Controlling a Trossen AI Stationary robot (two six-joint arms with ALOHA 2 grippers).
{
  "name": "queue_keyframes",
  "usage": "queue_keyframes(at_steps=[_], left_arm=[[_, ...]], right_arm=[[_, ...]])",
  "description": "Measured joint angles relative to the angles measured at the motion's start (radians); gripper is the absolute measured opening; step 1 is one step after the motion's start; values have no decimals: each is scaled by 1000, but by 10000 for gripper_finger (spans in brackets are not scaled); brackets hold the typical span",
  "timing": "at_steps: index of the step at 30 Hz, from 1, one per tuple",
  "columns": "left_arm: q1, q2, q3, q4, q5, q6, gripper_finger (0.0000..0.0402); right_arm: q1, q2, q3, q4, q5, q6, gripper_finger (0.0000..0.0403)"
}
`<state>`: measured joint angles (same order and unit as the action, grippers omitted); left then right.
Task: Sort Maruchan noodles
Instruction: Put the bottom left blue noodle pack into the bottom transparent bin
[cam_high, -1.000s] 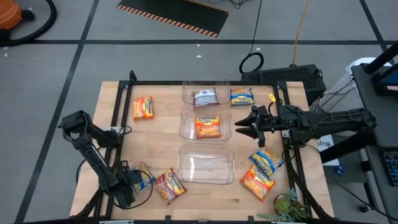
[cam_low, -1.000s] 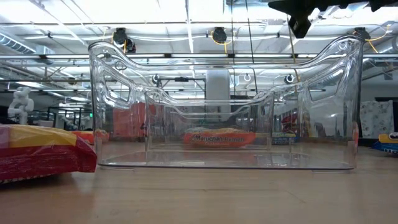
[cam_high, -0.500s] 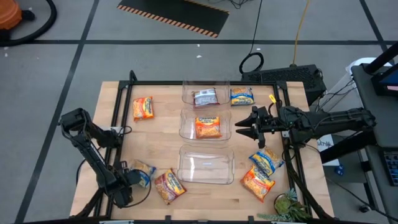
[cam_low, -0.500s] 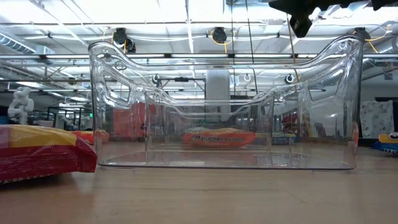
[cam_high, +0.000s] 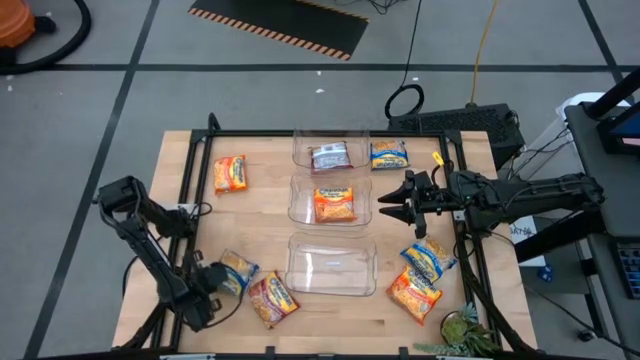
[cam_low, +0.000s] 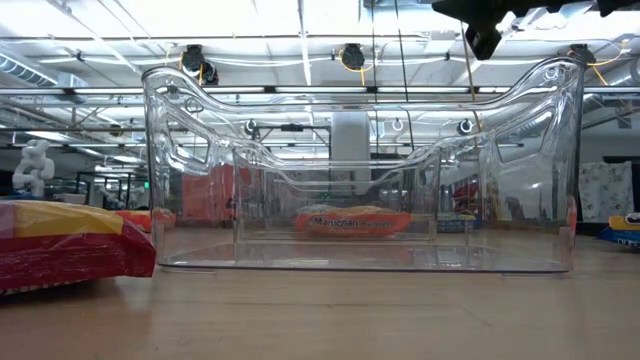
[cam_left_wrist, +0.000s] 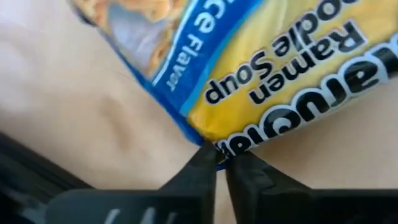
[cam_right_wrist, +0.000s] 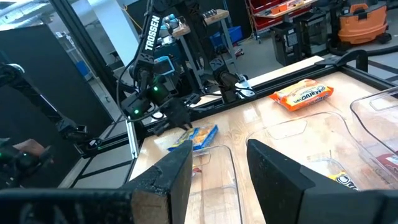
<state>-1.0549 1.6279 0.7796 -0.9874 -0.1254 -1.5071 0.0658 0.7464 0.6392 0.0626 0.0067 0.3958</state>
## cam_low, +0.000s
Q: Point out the black hanging bar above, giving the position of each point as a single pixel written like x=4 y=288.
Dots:
x=292 y=127

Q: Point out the floral patterned cloth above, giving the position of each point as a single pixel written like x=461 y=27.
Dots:
x=605 y=192

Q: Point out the silver ceiling duct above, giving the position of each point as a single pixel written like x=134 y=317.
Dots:
x=30 y=72

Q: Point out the orange red panel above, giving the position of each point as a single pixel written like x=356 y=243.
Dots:
x=210 y=192

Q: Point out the white pillar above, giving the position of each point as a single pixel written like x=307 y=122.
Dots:
x=351 y=145

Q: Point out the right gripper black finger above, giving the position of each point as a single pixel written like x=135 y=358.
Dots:
x=457 y=9

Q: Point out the red yellow ramen packet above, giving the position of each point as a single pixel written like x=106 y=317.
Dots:
x=75 y=255

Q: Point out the large clear plastic bin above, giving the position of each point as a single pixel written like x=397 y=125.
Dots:
x=350 y=260

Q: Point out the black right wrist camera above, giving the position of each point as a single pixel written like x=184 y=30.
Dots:
x=482 y=42

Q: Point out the black metal frame rack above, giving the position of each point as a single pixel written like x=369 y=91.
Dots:
x=107 y=175

